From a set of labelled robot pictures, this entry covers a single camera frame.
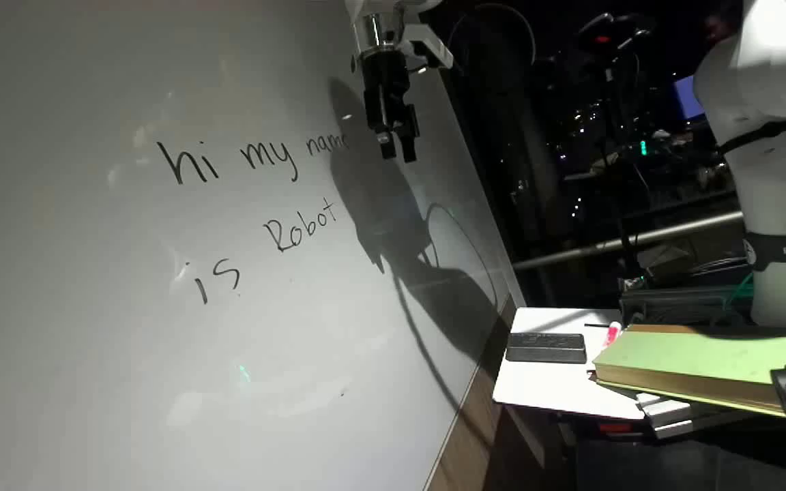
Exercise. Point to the small white platform board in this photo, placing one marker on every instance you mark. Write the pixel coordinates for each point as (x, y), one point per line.
(539, 385)

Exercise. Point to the silver grey box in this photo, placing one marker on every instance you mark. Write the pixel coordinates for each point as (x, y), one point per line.
(666, 419)

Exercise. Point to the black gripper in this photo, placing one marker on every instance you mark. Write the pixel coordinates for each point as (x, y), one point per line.
(385, 85)

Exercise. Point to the small red object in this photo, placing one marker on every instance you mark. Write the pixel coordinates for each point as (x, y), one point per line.
(612, 335)

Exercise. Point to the green hardcover book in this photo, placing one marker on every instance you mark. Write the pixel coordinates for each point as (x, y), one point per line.
(711, 363)

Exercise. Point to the black base block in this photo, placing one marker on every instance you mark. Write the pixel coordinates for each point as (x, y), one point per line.
(683, 303)

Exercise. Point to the blue lit monitor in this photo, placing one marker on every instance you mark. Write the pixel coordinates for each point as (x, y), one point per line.
(689, 100)

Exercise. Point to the black camera on tripod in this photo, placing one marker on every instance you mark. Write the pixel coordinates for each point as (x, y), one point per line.
(612, 36)

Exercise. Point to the silver metal rail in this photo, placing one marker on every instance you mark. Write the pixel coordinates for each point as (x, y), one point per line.
(628, 239)

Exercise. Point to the large white whiteboard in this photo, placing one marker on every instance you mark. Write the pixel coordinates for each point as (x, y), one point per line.
(95, 363)

